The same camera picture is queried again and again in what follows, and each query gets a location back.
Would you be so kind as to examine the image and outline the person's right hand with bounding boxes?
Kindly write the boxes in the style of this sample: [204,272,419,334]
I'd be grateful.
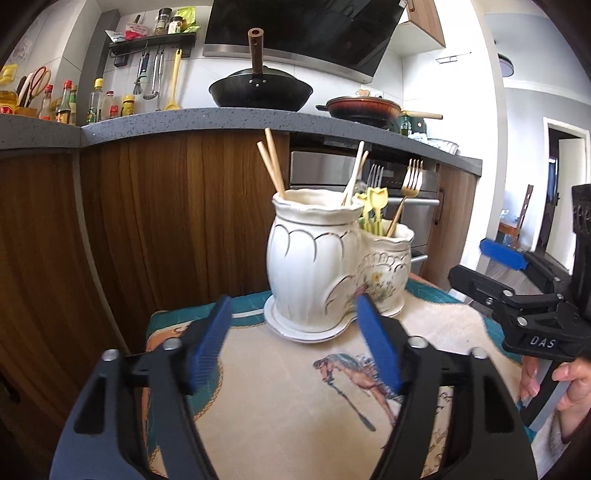
[519,357,591,412]

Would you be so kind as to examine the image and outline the red clay casserole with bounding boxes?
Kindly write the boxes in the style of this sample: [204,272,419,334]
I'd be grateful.
[316,95,444,131]

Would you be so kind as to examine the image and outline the dark green appliance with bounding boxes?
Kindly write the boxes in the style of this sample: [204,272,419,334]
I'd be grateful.
[399,115,428,137]

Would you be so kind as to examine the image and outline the steel skimmer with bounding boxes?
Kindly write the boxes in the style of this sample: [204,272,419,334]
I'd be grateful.
[143,48,166,101]

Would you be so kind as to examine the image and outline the red cap sauce bottle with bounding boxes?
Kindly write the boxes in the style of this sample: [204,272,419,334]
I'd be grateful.
[56,80,74,123]
[39,84,55,121]

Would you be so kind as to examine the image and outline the yellow spatula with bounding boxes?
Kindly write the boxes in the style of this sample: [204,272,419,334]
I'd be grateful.
[163,47,184,112]

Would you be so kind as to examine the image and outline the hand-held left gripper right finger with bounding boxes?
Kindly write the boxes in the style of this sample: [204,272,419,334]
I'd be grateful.
[355,294,539,480]

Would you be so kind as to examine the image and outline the stainless steel built-in oven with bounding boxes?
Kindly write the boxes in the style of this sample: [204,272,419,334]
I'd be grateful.
[289,150,440,278]

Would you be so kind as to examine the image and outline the white ceramic utensil holder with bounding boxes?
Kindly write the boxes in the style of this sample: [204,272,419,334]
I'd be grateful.
[264,187,415,345]

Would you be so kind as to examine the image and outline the wooden chopstick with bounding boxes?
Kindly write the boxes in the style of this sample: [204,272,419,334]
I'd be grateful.
[353,150,370,188]
[264,128,287,195]
[342,141,365,207]
[257,142,284,198]

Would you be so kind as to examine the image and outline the gold fork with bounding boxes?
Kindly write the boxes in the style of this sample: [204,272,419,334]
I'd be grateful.
[385,159,424,239]

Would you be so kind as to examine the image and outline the black range hood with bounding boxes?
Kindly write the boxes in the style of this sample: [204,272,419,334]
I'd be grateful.
[203,0,408,85]

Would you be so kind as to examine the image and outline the red handled scissors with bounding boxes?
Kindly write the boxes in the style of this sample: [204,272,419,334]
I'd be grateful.
[23,65,52,108]

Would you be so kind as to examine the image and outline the black wok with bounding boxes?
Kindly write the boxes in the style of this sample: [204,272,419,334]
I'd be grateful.
[208,28,314,113]

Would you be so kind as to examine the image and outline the yellow tulip fruit fork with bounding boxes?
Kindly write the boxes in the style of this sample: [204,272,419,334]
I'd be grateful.
[366,186,389,232]
[353,192,371,230]

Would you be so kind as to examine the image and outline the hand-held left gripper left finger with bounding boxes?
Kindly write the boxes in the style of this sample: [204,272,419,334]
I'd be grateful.
[51,295,232,480]

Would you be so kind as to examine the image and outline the person's right forearm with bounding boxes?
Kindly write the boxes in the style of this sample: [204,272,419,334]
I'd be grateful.
[536,406,591,457]

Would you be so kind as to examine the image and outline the wooden base cabinet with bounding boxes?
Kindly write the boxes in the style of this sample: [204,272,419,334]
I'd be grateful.
[422,161,479,278]
[0,131,292,462]

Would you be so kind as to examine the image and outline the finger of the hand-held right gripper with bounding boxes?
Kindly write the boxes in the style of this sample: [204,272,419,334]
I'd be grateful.
[479,239,572,302]
[448,264,518,310]

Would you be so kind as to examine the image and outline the white fluted bowl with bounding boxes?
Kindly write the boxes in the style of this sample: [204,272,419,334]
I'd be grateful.
[427,138,461,156]

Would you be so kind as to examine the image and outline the wooden chair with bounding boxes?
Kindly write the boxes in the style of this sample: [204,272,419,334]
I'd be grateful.
[498,184,535,251]

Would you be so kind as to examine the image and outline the black wall spice shelf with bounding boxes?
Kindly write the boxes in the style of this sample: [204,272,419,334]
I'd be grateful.
[108,32,197,68]

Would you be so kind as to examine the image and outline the printed table cloth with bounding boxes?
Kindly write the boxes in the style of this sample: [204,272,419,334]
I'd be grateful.
[145,272,533,480]

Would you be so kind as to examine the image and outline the clear bottle yellow cap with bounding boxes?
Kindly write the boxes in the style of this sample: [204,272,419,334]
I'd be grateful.
[87,78,105,123]

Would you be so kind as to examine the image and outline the wooden wall cabinet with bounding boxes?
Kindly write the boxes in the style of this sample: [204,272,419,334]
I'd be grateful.
[408,0,447,48]

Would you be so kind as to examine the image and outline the green packet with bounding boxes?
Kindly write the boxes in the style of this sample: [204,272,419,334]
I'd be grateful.
[177,5,202,33]

